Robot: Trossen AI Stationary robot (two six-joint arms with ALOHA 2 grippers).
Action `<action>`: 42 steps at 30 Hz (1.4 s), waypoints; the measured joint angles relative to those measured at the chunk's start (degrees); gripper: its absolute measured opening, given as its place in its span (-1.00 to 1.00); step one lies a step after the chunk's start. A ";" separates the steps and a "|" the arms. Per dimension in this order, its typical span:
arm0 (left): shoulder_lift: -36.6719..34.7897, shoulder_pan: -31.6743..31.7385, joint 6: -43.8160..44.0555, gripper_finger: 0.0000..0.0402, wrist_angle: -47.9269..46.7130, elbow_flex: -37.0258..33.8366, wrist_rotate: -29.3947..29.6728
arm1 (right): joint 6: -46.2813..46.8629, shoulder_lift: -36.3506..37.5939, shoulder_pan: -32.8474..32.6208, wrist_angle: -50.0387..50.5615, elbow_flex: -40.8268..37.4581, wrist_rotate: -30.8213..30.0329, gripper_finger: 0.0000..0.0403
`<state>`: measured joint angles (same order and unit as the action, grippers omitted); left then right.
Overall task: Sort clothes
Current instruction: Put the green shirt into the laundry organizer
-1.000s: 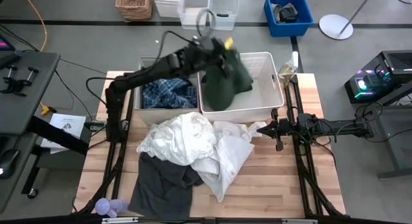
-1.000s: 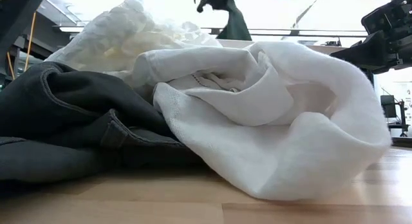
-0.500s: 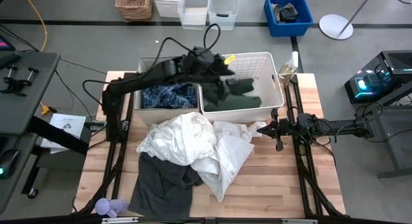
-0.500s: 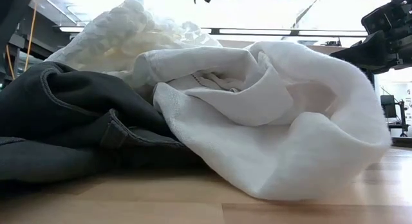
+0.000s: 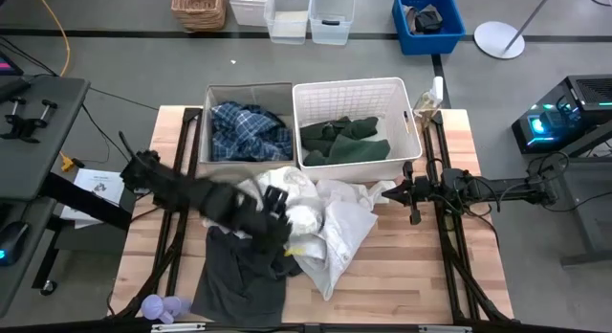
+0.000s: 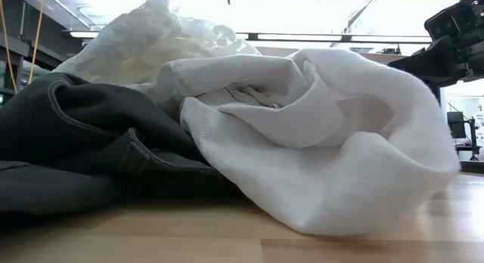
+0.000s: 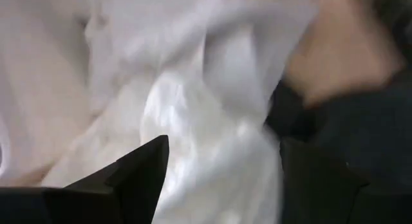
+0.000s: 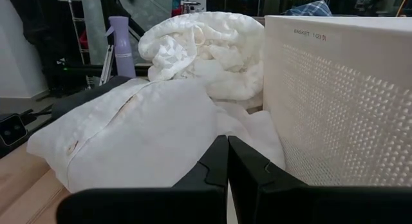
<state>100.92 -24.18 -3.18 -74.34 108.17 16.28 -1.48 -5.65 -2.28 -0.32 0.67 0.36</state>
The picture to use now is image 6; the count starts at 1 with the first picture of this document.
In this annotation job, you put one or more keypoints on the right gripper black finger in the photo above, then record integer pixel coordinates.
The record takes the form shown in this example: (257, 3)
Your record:
(431, 64)

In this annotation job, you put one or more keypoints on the smooth white garment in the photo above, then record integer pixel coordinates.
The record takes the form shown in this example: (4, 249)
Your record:
(321, 180)

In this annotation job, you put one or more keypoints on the black monitor stand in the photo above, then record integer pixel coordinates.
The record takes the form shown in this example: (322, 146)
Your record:
(463, 134)

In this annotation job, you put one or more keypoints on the crinkled white garment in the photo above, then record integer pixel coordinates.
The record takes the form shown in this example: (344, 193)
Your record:
(143, 40)

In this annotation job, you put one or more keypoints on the ceiling light bar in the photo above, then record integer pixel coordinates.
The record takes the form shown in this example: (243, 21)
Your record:
(84, 34)

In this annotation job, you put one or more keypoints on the dark garment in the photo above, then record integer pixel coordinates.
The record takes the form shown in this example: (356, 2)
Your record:
(75, 142)

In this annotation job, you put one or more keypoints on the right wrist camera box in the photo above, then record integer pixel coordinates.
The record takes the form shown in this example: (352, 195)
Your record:
(453, 19)

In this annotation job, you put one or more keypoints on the dark metal frame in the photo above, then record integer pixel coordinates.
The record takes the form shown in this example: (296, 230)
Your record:
(22, 36)

